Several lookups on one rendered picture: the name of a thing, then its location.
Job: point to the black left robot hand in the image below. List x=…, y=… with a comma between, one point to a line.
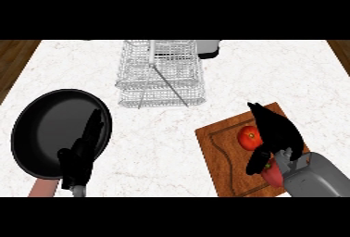
x=82, y=154

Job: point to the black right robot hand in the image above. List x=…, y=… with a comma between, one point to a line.
x=278, y=132

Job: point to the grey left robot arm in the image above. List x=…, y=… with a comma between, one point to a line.
x=79, y=191

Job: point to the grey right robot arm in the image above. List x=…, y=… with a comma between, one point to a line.
x=315, y=179

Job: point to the red tomato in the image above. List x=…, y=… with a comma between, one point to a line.
x=249, y=137

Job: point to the brown wooden cutting board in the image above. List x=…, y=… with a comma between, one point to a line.
x=228, y=154

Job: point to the black frying pan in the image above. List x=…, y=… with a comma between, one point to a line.
x=51, y=129

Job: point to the red bell pepper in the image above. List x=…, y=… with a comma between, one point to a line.
x=272, y=176

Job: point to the grey and black appliance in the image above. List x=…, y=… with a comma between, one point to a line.
x=209, y=48

